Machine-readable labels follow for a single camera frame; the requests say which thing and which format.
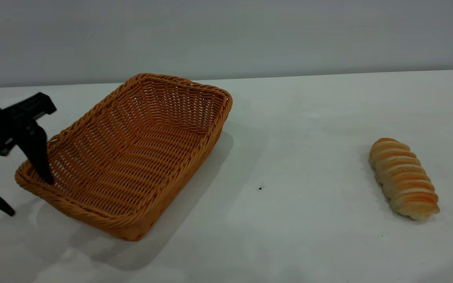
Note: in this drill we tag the orange woven wicker basket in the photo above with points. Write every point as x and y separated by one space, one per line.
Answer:
140 157

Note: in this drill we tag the striped orange bread roll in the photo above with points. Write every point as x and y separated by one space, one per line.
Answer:
403 179

